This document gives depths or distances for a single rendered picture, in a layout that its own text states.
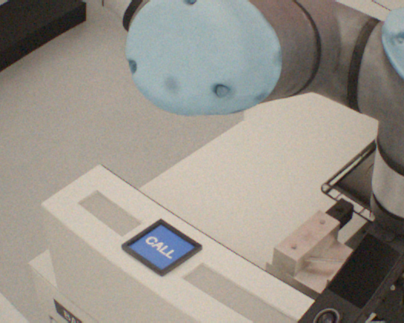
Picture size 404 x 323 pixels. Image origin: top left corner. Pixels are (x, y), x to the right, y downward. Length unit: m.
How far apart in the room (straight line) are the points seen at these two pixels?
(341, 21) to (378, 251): 0.18
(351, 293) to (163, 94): 0.24
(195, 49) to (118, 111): 2.24
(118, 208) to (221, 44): 0.53
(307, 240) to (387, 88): 0.46
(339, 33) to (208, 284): 0.38
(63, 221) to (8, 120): 1.80
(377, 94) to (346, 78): 0.03
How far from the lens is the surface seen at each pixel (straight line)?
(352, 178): 1.15
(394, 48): 0.60
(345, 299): 0.69
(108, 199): 1.02
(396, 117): 0.63
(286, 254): 1.03
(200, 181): 1.25
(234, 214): 1.21
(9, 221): 2.43
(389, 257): 0.69
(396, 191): 0.66
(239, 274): 0.94
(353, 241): 1.14
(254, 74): 0.52
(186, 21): 0.51
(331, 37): 0.61
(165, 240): 0.96
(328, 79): 0.63
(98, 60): 2.98
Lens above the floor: 1.63
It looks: 39 degrees down
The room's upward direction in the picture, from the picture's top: straight up
